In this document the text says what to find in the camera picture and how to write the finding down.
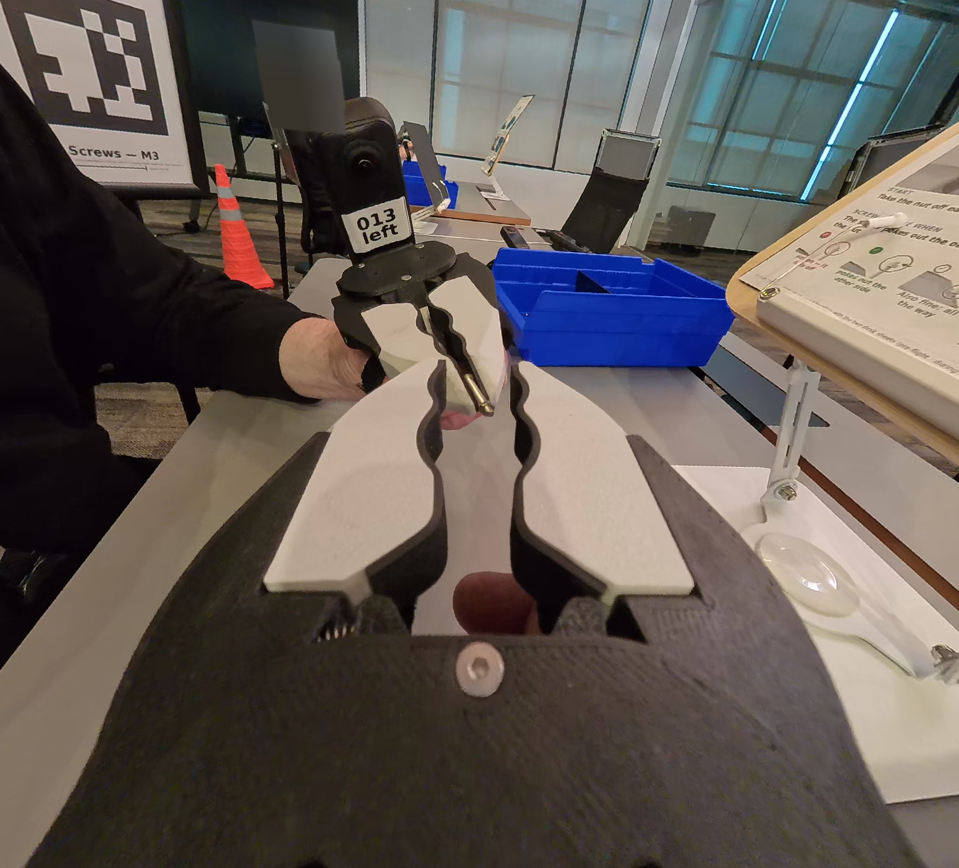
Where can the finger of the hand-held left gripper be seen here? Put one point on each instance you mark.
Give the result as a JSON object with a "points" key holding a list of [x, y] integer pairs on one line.
{"points": [[479, 328], [397, 336]]}

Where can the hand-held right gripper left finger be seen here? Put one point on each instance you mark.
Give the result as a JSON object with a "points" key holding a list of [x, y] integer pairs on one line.
{"points": [[352, 508]]}

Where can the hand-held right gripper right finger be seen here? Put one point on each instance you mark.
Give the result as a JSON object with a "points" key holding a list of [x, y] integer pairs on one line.
{"points": [[607, 508]]}

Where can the metal screw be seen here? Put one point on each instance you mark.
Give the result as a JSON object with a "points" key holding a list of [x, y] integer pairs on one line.
{"points": [[476, 394]]}

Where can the blue plastic bin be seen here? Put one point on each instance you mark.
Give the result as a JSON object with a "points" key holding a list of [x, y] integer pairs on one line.
{"points": [[614, 328]]}

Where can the person's left forearm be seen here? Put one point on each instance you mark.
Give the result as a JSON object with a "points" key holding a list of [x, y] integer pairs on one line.
{"points": [[225, 313]]}

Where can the neighbouring grey desk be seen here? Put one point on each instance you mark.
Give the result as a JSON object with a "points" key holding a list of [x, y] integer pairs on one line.
{"points": [[479, 235]]}

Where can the dark rectangular desk plate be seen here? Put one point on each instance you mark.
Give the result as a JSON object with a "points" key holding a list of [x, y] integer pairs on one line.
{"points": [[749, 388]]}

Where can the person's left hand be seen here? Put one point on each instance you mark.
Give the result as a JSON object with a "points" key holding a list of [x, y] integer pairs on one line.
{"points": [[322, 358]]}

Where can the small background blue bin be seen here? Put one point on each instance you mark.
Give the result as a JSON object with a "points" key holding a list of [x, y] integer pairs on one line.
{"points": [[412, 179]]}

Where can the black upright panel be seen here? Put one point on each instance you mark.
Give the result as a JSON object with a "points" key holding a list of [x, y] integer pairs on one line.
{"points": [[423, 149]]}

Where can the black handheld device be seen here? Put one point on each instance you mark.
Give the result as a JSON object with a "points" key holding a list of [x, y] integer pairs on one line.
{"points": [[569, 241], [514, 236]]}

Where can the black tripod stand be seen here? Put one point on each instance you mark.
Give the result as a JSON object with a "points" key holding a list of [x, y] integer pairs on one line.
{"points": [[279, 209]]}

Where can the background document stand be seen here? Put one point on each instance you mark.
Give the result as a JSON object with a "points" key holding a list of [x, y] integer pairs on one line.
{"points": [[509, 134]]}

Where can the orange traffic cone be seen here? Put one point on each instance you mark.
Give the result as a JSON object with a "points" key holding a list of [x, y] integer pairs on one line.
{"points": [[241, 239]]}

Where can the black mesh office chair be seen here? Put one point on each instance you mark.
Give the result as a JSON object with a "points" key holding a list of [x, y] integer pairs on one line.
{"points": [[607, 216]]}

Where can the white stand support leg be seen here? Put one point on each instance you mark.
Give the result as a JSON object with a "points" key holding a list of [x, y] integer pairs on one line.
{"points": [[790, 433]]}

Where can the silver framed panel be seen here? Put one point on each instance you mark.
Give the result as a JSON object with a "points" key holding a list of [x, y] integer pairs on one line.
{"points": [[628, 156], [899, 156]]}

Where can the grey floor box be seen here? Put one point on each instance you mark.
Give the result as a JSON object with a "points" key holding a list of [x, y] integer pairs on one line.
{"points": [[689, 225]]}

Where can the black white marker poster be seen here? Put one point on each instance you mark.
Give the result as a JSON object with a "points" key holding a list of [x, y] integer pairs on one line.
{"points": [[90, 59]]}

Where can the white stand ledge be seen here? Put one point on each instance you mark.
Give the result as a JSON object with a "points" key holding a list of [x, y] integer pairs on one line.
{"points": [[861, 358]]}

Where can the person's black clothed torso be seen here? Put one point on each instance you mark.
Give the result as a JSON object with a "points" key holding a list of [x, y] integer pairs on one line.
{"points": [[45, 284]]}

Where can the printed instruction sheet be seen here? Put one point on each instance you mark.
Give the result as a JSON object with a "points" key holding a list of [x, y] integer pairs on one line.
{"points": [[884, 261]]}

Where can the black wall display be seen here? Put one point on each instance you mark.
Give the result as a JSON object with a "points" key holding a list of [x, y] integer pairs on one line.
{"points": [[225, 44]]}

